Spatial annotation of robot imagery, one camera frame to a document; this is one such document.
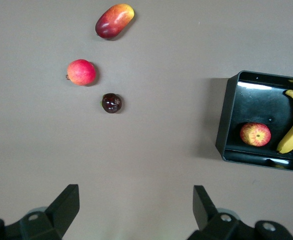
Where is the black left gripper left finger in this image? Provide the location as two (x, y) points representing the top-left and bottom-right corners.
(0, 184), (81, 240)

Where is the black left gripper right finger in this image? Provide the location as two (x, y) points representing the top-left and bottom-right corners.
(186, 185), (293, 240)

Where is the red yellow striped apple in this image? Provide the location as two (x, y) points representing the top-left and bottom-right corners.
(239, 122), (272, 147)

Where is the black plastic box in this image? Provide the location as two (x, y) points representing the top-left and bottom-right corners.
(215, 70), (293, 174)

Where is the dark purple plum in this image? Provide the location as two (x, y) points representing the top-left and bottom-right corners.
(100, 92), (123, 114)

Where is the brown table cover mat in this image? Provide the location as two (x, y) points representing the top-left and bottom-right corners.
(0, 0), (293, 240)

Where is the red yellow mango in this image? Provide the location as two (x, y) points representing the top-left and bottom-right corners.
(95, 3), (135, 40)

